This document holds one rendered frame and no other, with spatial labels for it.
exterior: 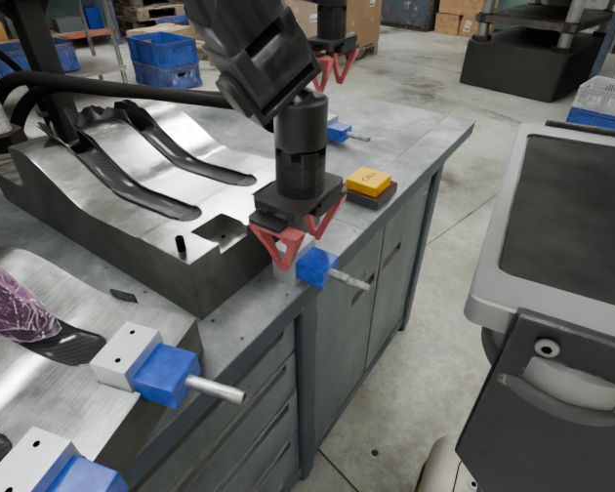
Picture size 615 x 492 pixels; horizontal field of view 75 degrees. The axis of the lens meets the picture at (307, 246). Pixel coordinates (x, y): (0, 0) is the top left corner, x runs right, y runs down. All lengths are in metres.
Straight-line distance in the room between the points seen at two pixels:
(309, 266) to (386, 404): 0.93
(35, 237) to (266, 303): 0.40
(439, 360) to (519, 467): 1.26
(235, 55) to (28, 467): 0.34
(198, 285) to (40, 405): 0.18
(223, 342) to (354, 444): 0.88
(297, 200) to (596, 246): 0.29
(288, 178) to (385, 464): 1.00
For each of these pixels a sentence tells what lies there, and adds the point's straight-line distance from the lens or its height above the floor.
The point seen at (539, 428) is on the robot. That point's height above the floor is 0.98.
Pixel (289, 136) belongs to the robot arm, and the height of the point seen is 1.01.
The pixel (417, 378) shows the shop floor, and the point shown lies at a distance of 1.46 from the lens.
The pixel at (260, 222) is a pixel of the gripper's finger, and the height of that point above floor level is 0.92.
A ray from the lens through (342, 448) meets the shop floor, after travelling 1.30.
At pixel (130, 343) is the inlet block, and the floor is 0.88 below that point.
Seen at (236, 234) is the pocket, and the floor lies 0.86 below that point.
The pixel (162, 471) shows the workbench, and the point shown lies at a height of 0.62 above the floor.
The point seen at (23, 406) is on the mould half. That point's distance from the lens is 0.44.
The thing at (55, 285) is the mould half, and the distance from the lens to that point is 0.51.
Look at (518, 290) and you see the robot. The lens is 0.21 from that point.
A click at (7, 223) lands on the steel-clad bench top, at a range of 0.82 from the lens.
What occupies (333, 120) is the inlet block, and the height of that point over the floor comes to 0.85.
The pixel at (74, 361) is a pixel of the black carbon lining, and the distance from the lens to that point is 0.45.
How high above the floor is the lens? 1.17
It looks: 37 degrees down
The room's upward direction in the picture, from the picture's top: straight up
